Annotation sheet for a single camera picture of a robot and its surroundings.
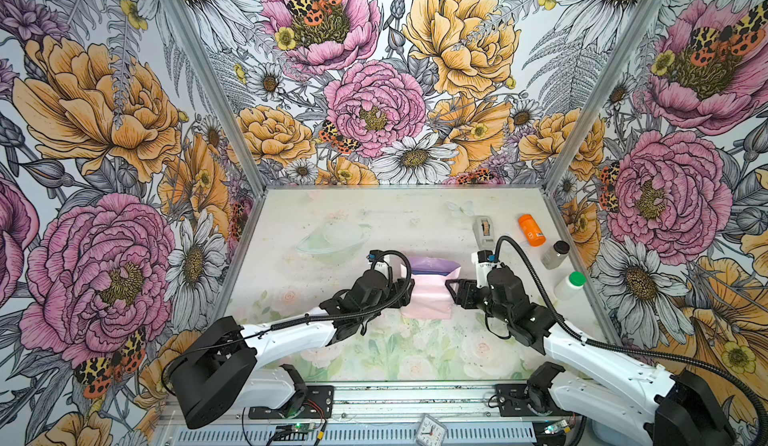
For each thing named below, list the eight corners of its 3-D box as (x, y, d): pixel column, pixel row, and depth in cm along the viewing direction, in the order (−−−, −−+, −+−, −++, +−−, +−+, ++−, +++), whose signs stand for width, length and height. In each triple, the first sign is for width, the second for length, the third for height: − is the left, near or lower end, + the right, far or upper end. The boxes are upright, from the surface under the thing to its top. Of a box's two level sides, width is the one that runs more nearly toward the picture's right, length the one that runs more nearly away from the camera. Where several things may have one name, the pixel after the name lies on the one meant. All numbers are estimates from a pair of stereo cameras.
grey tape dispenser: (477, 250, 105) (480, 242, 102) (471, 223, 113) (474, 215, 109) (495, 250, 105) (499, 242, 102) (488, 223, 113) (491, 215, 109)
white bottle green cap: (553, 304, 95) (571, 284, 86) (548, 291, 98) (566, 271, 88) (569, 304, 95) (589, 284, 86) (564, 291, 98) (583, 271, 88)
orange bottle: (529, 247, 106) (534, 240, 103) (516, 222, 113) (520, 214, 110) (542, 246, 106) (546, 239, 103) (528, 221, 114) (532, 213, 110)
